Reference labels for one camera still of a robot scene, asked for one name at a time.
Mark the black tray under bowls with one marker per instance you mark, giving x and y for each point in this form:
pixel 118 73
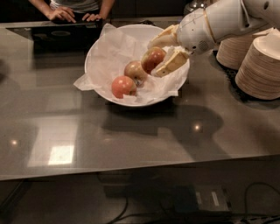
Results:
pixel 237 92

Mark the rear stack of paper bowls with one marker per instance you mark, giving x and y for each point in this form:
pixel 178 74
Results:
pixel 232 51

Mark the yellowish apple at back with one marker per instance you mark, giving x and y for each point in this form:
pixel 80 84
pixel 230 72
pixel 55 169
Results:
pixel 135 71

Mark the person's left forearm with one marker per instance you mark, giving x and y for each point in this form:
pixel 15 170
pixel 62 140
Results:
pixel 106 7

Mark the person's right forearm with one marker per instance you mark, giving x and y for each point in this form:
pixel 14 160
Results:
pixel 42 6

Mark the red apple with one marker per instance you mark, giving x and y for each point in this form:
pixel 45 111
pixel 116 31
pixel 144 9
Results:
pixel 123 85
pixel 152 58

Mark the white paper liner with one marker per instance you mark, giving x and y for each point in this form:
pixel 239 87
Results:
pixel 110 55

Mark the stack of paper bowls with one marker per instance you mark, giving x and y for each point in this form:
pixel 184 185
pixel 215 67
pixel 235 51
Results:
pixel 259 73
pixel 232 51

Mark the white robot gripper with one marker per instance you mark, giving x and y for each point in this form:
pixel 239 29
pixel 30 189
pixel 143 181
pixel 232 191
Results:
pixel 194 31

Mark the black box under table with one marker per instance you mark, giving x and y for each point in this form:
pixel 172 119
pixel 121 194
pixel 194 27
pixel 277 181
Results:
pixel 190 199

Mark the black laptop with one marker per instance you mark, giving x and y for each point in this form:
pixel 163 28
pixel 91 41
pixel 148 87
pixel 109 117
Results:
pixel 61 36

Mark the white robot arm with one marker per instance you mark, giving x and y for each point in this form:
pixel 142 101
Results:
pixel 234 18

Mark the person's left hand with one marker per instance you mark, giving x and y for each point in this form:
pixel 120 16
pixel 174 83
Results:
pixel 91 17

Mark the glass jar with grains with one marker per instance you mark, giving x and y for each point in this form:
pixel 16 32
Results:
pixel 193 5

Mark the white bowl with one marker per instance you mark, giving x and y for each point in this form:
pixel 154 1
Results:
pixel 128 32

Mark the person's right hand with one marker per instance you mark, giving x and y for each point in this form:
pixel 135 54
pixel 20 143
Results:
pixel 62 13

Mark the front stack of paper bowls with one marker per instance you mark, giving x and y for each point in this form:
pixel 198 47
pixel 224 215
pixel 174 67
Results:
pixel 259 73

